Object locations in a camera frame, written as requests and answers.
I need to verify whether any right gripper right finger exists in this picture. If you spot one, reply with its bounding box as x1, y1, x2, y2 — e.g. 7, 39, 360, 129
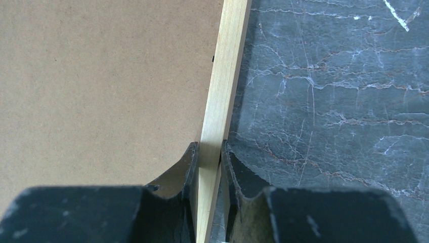
221, 141, 417, 242

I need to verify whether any brown backing board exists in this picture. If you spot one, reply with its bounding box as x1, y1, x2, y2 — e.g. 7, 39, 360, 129
1, 1, 223, 213

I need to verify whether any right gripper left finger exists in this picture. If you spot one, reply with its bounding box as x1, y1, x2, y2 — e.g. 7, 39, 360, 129
1, 142, 199, 242

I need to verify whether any wooden picture frame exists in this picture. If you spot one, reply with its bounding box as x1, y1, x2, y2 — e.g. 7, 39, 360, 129
193, 1, 251, 242

